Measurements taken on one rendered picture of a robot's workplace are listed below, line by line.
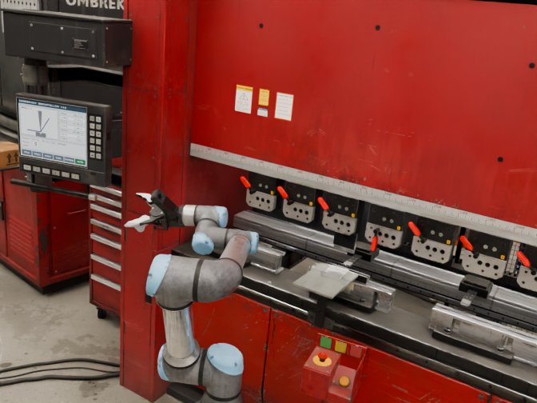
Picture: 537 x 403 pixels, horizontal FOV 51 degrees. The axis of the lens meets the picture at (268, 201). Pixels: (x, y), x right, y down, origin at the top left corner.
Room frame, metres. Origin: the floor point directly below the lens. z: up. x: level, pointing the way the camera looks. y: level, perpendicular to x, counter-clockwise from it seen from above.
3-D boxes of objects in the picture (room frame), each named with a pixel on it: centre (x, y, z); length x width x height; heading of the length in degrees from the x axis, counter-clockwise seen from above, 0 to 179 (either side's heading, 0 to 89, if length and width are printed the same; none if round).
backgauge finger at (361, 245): (2.40, -0.44, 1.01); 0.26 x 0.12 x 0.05; 150
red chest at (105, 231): (3.32, 0.77, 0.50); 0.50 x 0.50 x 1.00; 60
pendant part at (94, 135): (2.43, 0.92, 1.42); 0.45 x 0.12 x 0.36; 76
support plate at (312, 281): (2.13, -0.27, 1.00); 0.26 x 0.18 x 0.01; 150
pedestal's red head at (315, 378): (1.86, -0.32, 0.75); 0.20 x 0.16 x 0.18; 69
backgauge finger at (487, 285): (2.13, -0.89, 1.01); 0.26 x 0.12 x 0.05; 150
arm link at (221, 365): (1.53, 0.09, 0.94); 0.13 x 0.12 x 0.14; 86
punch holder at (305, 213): (2.37, -0.15, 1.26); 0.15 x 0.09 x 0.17; 60
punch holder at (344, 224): (2.27, -0.33, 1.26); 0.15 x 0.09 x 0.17; 60
